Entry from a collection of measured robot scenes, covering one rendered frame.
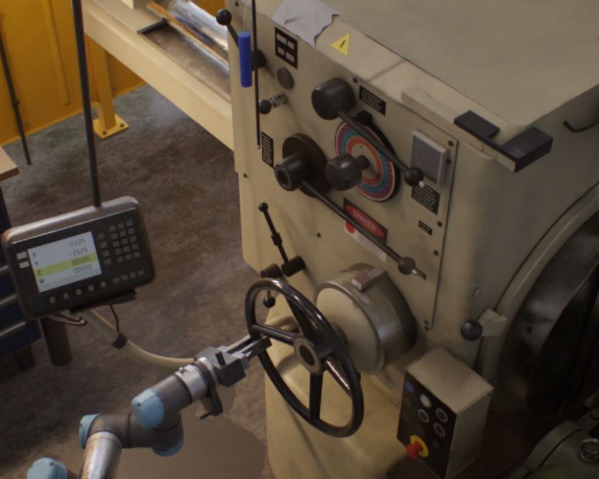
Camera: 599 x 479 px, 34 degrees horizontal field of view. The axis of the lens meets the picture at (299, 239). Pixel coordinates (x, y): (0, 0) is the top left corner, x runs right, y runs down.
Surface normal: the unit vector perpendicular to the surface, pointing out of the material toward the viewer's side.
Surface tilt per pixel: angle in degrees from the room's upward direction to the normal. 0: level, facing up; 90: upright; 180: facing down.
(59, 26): 90
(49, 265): 70
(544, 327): 62
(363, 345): 79
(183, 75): 0
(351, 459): 90
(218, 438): 0
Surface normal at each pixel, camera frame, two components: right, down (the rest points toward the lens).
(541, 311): -0.65, -0.01
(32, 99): 0.64, 0.53
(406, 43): 0.00, -0.73
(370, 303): 0.24, -0.48
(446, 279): -0.77, 0.43
